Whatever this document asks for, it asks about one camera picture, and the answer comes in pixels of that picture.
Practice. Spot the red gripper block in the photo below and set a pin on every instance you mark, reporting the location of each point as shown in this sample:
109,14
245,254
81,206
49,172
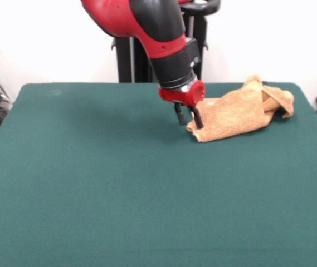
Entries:
186,96

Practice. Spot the tan terry towel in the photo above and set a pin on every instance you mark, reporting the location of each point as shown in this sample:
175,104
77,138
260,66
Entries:
239,114

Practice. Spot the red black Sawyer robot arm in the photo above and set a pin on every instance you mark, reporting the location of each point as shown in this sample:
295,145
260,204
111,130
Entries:
158,33

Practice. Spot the dark green table cloth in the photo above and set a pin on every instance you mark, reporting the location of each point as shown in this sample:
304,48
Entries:
119,194

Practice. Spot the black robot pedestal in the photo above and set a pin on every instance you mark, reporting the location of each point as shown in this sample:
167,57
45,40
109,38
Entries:
124,64

